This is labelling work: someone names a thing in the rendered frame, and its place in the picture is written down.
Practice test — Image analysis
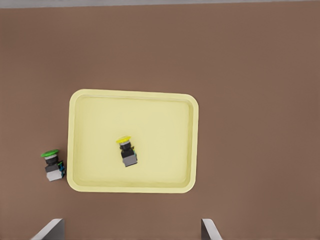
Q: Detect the pale yellow tray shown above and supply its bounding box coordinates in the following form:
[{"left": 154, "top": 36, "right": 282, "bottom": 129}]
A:
[{"left": 66, "top": 88, "right": 200, "bottom": 195}]

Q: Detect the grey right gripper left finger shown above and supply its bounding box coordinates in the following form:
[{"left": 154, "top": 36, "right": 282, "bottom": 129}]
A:
[{"left": 31, "top": 218, "right": 66, "bottom": 240}]

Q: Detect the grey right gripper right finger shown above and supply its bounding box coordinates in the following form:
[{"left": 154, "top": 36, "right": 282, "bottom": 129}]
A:
[{"left": 201, "top": 218, "right": 223, "bottom": 240}]

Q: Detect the yellow push-button switch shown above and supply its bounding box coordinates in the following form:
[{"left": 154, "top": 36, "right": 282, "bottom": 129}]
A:
[{"left": 115, "top": 135, "right": 139, "bottom": 168}]

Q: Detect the green push-button switch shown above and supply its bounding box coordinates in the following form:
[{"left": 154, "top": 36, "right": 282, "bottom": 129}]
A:
[{"left": 40, "top": 149, "right": 66, "bottom": 183}]

